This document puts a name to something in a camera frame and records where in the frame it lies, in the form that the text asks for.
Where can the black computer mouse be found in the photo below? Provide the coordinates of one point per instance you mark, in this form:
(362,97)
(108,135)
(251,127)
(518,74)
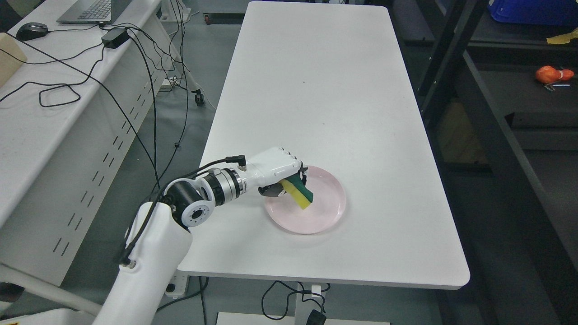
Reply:
(32,30)

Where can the yellow tape piece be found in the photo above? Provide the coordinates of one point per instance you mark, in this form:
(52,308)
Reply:
(563,38)

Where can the orange toy object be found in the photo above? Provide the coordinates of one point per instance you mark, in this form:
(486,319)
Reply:
(548,74)

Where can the green yellow sponge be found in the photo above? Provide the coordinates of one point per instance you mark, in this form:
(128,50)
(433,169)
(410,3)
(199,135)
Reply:
(295,187)

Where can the blue plastic bin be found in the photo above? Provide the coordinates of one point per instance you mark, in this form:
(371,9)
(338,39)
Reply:
(539,12)

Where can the pink round plate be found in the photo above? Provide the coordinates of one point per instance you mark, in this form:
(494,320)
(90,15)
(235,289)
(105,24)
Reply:
(326,209)

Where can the white power strip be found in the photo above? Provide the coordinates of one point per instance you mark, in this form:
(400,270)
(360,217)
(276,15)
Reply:
(177,286)

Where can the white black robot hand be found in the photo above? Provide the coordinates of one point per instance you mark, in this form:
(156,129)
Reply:
(271,166)

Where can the black power adapter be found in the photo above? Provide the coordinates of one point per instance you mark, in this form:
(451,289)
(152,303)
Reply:
(115,37)

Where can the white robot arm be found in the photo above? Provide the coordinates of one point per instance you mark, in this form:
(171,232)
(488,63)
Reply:
(155,243)

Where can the white side desk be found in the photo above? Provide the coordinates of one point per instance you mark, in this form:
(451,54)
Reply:
(67,121)

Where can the white table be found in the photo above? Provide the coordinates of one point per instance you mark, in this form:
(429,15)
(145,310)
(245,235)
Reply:
(327,82)

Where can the black metal shelf rack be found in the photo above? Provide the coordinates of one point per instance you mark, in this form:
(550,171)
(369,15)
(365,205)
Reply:
(507,149)

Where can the grey laptop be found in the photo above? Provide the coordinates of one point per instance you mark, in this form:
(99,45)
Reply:
(94,11)

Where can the beige box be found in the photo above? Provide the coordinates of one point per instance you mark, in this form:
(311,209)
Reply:
(11,58)

